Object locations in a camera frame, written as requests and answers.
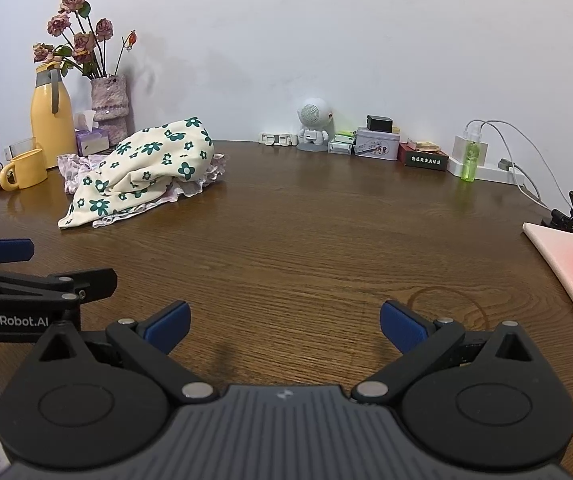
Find red black box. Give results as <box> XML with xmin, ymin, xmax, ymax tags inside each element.
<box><xmin>398</xmin><ymin>143</ymin><xmax>449</xmax><ymax>171</ymax></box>

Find white cable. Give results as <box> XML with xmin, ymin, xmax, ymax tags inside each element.
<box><xmin>465</xmin><ymin>118</ymin><xmax>573</xmax><ymax>212</ymax></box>

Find white charger block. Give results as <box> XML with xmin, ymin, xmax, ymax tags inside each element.
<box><xmin>447</xmin><ymin>132</ymin><xmax>518</xmax><ymax>186</ymax></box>

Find pink floral garment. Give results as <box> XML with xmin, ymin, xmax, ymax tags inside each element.
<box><xmin>58</xmin><ymin>153</ymin><xmax>228</xmax><ymax>229</ymax></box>

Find green spray bottle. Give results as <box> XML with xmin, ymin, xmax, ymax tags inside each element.
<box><xmin>460</xmin><ymin>126</ymin><xmax>481</xmax><ymax>182</ymax></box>

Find purple tissue box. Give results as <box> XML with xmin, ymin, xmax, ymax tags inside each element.
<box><xmin>74</xmin><ymin>110</ymin><xmax>110</xmax><ymax>156</ymax></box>

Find white power strip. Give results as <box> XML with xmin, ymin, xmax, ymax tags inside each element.
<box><xmin>258</xmin><ymin>132</ymin><xmax>299</xmax><ymax>148</ymax></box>

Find yellow thermos jug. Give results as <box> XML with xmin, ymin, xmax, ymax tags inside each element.
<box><xmin>30</xmin><ymin>62</ymin><xmax>76</xmax><ymax>169</ymax></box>

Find white robot figurine speaker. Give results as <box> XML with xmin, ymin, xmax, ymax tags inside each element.
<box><xmin>296</xmin><ymin>98</ymin><xmax>333</xmax><ymax>153</ymax></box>

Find yellow mug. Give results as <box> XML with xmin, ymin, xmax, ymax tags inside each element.
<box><xmin>0</xmin><ymin>148</ymin><xmax>48</xmax><ymax>192</ymax></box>

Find green white small boxes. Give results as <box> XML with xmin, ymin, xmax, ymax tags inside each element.
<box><xmin>328</xmin><ymin>130</ymin><xmax>356</xmax><ymax>156</ymax></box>

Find cream green-flower garment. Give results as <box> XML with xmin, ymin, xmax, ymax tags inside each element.
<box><xmin>58</xmin><ymin>116</ymin><xmax>226</xmax><ymax>230</ymax></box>

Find pink fuzzy vase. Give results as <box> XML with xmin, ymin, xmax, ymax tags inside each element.
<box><xmin>90</xmin><ymin>75</ymin><xmax>130</xmax><ymax>146</ymax></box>

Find dried rose bouquet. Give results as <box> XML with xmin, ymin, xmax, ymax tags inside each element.
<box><xmin>32</xmin><ymin>0</ymin><xmax>138</xmax><ymax>80</ymax></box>

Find small black box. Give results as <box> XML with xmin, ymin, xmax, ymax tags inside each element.
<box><xmin>367</xmin><ymin>114</ymin><xmax>394</xmax><ymax>133</ymax></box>

